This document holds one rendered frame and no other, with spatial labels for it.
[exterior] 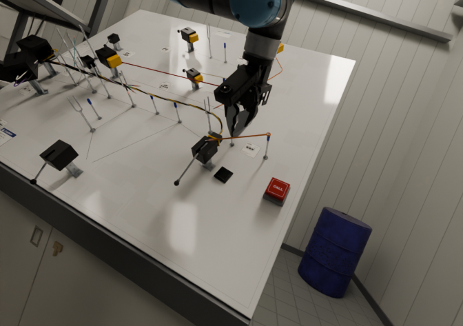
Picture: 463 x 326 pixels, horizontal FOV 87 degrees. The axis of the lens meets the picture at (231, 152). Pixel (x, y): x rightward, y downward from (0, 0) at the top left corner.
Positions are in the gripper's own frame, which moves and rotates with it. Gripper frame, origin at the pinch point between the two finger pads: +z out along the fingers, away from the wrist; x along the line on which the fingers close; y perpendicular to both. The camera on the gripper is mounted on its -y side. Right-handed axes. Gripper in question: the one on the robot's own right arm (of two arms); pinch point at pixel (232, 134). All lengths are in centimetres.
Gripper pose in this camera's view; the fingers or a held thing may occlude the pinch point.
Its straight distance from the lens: 64.5
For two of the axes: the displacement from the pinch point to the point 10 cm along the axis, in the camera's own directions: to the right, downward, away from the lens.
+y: 5.5, -3.1, 7.7
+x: -8.0, -4.6, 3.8
